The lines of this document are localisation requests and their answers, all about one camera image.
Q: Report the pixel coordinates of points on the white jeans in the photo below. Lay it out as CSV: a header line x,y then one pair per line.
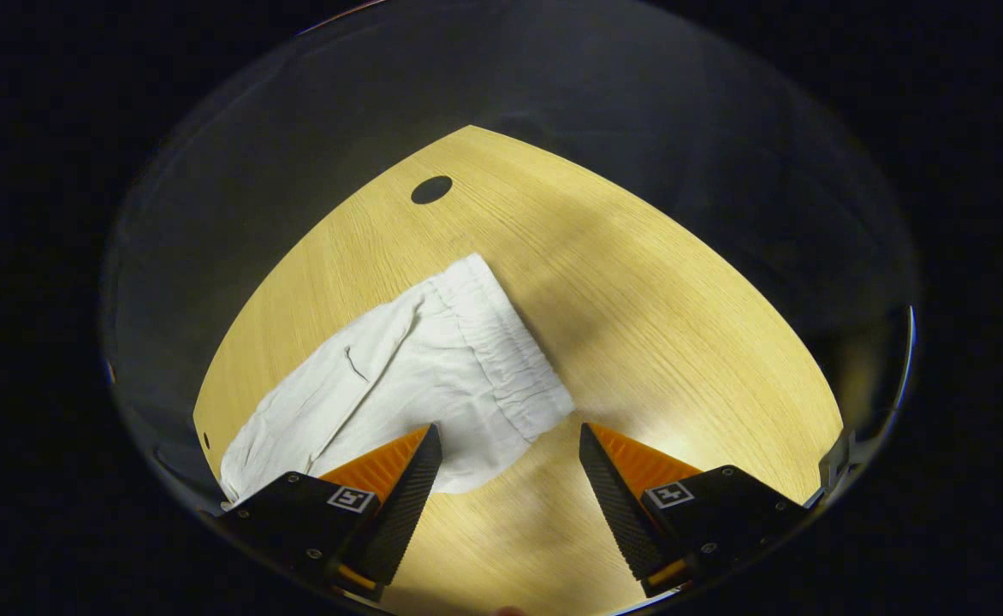
x,y
433,376

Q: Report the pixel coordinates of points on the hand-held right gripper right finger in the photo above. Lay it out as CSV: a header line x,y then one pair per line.
x,y
617,505

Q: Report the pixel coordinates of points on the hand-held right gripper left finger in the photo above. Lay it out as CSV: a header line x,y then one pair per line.
x,y
403,505

